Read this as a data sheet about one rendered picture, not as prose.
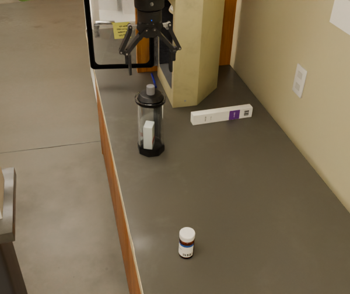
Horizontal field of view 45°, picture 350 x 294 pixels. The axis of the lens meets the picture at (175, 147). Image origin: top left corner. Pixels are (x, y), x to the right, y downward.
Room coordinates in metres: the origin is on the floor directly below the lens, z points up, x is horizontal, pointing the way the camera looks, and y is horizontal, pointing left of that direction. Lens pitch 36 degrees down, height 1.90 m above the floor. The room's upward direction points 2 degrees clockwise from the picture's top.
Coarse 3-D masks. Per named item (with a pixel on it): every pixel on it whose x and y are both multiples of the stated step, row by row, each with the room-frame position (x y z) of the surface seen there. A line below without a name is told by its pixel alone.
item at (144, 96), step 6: (150, 84) 1.31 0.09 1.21; (144, 90) 1.32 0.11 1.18; (150, 90) 1.29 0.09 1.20; (156, 90) 1.32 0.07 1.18; (138, 96) 1.29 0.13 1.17; (144, 96) 1.28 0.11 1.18; (150, 96) 1.28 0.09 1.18; (156, 96) 1.28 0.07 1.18; (162, 96) 1.29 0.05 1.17; (144, 102) 1.26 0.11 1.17; (150, 102) 1.26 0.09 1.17; (156, 102) 1.26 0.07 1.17
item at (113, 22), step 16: (96, 0) 1.87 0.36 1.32; (112, 0) 1.88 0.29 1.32; (128, 0) 1.89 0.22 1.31; (96, 16) 1.87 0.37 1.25; (112, 16) 1.88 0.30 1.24; (128, 16) 1.89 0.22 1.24; (112, 32) 1.87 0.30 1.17; (96, 48) 1.86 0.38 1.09; (112, 48) 1.87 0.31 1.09; (144, 48) 1.89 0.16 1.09
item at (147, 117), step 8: (136, 96) 1.30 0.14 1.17; (144, 104) 1.25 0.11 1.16; (152, 104) 1.25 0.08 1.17; (144, 112) 1.26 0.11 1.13; (152, 112) 1.26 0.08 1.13; (160, 112) 1.27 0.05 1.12; (144, 120) 1.26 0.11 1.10; (152, 120) 1.26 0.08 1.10; (160, 120) 1.27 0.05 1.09; (144, 128) 1.26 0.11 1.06; (152, 128) 1.26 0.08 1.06; (160, 128) 1.27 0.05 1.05; (144, 136) 1.26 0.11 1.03; (152, 136) 1.25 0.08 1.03; (160, 136) 1.27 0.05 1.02; (144, 144) 1.26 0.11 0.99; (152, 144) 1.25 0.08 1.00; (160, 144) 1.27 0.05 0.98
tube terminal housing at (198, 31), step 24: (168, 0) 1.72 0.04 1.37; (192, 0) 1.63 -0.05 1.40; (216, 0) 1.74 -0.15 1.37; (192, 24) 1.63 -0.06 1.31; (216, 24) 1.76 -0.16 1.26; (192, 48) 1.63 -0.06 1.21; (216, 48) 1.77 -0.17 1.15; (192, 72) 1.63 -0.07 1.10; (216, 72) 1.79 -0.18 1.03; (168, 96) 1.69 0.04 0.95; (192, 96) 1.63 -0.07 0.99
